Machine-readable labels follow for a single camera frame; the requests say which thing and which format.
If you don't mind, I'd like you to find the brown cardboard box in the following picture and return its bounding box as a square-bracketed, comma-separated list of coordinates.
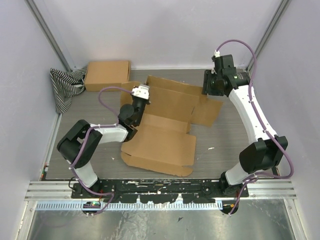
[121, 75, 223, 177]
[84, 60, 131, 92]

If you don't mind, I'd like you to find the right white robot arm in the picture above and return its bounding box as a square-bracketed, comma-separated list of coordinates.
[202, 51, 288, 198]

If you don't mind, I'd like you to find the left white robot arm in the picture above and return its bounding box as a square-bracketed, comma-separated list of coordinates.
[57, 96, 150, 199]

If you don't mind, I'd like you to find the closed brown cardboard box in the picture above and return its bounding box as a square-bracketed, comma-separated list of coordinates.
[84, 60, 131, 92]

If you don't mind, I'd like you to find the black white striped cloth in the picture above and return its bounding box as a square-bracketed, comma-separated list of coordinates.
[49, 65, 88, 114]

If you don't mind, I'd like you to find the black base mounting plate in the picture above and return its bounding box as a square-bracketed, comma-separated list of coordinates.
[70, 178, 250, 204]

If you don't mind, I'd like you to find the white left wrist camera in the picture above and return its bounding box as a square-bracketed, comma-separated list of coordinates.
[131, 84, 150, 100]

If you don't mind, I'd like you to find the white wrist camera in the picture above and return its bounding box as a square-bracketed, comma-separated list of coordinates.
[131, 84, 150, 100]
[213, 50, 221, 58]

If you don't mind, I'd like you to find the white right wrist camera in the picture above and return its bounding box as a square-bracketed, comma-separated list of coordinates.
[213, 50, 221, 58]

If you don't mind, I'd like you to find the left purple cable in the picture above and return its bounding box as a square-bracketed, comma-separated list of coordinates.
[68, 86, 136, 216]

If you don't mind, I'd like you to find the slotted cable duct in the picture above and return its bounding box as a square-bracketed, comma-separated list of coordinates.
[35, 200, 223, 211]

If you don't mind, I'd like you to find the aluminium frame rail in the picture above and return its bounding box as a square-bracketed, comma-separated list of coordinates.
[25, 178, 297, 203]

